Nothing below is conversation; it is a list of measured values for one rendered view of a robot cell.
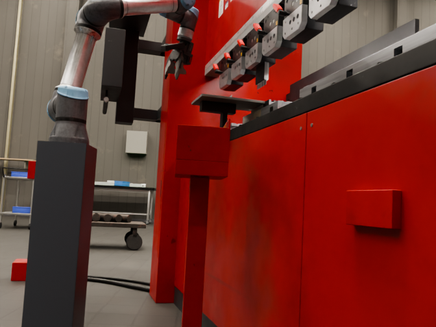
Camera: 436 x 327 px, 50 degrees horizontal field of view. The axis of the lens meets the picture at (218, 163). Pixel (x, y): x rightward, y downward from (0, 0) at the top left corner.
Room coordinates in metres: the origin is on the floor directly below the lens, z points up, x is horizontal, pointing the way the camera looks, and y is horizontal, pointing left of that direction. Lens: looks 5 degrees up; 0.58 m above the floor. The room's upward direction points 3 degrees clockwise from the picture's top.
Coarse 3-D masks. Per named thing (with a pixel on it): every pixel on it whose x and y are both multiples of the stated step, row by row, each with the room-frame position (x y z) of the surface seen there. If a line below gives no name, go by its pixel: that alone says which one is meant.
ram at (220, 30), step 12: (216, 0) 2.56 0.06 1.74; (228, 0) 2.32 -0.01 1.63; (240, 0) 2.13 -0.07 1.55; (252, 0) 1.96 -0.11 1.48; (264, 0) 1.83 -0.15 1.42; (276, 0) 1.70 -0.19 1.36; (216, 12) 2.54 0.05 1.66; (228, 12) 2.31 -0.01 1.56; (240, 12) 2.12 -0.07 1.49; (252, 12) 1.96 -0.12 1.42; (264, 12) 1.82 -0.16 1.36; (216, 24) 2.53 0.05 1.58; (228, 24) 2.30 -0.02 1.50; (240, 24) 2.11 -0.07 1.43; (252, 24) 1.95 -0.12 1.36; (216, 36) 2.52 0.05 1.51; (228, 36) 2.29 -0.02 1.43; (240, 36) 2.10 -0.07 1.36; (216, 48) 2.50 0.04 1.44; (228, 48) 2.28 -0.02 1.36; (216, 60) 2.49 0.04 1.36
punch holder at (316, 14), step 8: (312, 0) 1.41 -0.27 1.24; (320, 0) 1.36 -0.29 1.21; (328, 0) 1.31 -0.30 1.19; (336, 0) 1.30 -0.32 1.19; (344, 0) 1.30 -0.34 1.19; (352, 0) 1.31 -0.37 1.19; (312, 8) 1.41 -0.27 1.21; (320, 8) 1.36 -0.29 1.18; (328, 8) 1.33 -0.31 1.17; (336, 8) 1.33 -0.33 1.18; (344, 8) 1.33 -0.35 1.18; (352, 8) 1.32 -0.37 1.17; (312, 16) 1.41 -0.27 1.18; (320, 16) 1.39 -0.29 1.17; (328, 16) 1.39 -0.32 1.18; (336, 16) 1.39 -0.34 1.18; (344, 16) 1.38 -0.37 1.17
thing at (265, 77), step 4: (264, 64) 1.88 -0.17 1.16; (268, 64) 1.88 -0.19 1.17; (256, 68) 1.96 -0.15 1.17; (260, 68) 1.92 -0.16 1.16; (264, 68) 1.88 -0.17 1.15; (268, 68) 1.88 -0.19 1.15; (256, 72) 1.96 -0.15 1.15; (260, 72) 1.92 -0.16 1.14; (264, 72) 1.87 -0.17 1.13; (268, 72) 1.88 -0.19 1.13; (256, 76) 1.96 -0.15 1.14; (260, 76) 1.91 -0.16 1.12; (264, 76) 1.87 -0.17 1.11; (268, 76) 1.88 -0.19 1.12; (256, 80) 1.96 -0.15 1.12; (260, 80) 1.91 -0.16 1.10; (264, 80) 1.89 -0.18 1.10; (256, 84) 1.96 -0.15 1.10; (260, 84) 1.94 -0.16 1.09; (264, 84) 1.89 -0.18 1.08
